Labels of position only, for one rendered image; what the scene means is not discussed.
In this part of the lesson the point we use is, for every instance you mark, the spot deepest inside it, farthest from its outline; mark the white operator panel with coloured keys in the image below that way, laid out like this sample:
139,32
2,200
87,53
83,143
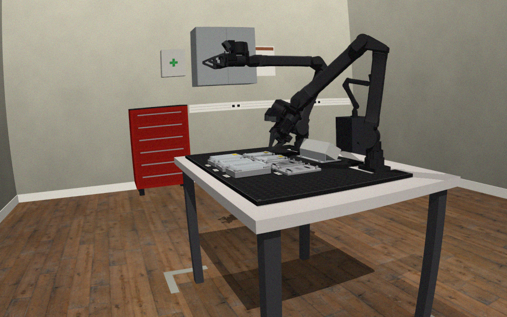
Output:
319,151

